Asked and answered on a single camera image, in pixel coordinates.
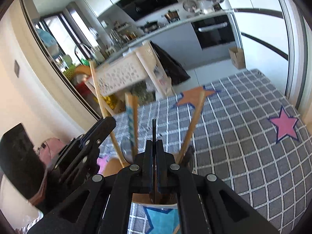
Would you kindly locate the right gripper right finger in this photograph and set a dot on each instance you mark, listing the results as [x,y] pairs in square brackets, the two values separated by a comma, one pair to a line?
[206,204]

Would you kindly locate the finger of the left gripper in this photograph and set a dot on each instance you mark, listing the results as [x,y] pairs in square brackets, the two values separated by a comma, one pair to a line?
[98,132]

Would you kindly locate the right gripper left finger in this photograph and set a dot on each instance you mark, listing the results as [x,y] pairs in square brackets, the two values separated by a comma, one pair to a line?
[100,205]

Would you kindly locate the long wooden chopstick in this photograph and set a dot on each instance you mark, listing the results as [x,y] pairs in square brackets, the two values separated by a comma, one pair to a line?
[106,110]

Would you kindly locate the dark metal spoon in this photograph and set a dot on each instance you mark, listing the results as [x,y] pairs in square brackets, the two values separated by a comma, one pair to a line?
[188,159]

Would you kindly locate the blue striped chopstick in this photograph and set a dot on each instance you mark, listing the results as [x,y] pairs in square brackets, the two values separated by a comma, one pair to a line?
[129,111]

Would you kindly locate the person's left hand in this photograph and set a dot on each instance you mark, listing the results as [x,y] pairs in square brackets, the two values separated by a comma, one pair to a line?
[24,230]

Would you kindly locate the white plastic utensil holder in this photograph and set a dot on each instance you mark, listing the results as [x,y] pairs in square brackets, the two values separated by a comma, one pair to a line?
[145,189]

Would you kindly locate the pink stacked plastic stools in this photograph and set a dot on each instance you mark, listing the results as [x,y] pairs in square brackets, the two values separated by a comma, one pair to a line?
[49,149]

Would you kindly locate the grey checked tablecloth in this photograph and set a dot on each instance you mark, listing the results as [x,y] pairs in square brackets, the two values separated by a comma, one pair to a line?
[251,137]

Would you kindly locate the white perforated storage cart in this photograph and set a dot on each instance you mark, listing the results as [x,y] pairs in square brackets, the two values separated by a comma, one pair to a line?
[139,64]

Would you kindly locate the black wok on stove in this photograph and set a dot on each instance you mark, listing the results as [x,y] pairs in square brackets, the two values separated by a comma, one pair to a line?
[149,27]

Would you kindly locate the black range hood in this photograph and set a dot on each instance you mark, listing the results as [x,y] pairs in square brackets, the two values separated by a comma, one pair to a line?
[137,9]

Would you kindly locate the cooking pot on stove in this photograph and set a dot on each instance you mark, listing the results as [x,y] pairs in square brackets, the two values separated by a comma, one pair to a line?
[172,16]

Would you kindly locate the cardboard box on floor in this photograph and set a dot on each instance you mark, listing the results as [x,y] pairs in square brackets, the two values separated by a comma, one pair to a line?
[237,57]

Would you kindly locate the black built-in oven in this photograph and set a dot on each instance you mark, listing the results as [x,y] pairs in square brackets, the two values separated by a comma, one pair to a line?
[213,31]

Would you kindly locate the white refrigerator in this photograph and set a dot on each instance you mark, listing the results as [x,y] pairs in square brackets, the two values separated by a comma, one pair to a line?
[264,38]

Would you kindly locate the grey wall switch plate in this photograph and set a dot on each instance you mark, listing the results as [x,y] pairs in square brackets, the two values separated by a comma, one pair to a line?
[16,68]

